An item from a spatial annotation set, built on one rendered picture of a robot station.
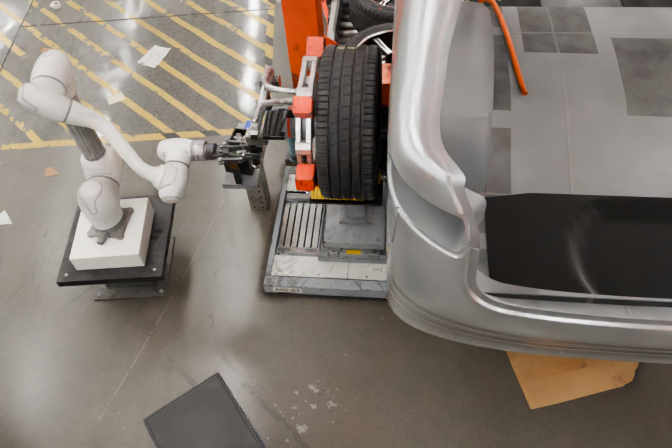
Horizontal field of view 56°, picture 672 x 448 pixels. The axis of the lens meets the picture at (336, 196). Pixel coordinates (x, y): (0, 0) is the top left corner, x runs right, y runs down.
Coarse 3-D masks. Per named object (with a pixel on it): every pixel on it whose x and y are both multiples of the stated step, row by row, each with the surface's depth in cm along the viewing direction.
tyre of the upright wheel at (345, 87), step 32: (320, 64) 249; (352, 64) 247; (320, 96) 242; (352, 96) 241; (320, 128) 242; (352, 128) 241; (320, 160) 247; (352, 160) 245; (320, 192) 265; (352, 192) 261
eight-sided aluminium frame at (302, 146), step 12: (312, 60) 259; (300, 72) 255; (312, 72) 254; (300, 84) 250; (312, 84) 250; (312, 96) 247; (300, 120) 248; (300, 132) 249; (300, 144) 249; (312, 144) 252; (300, 156) 252; (312, 156) 256
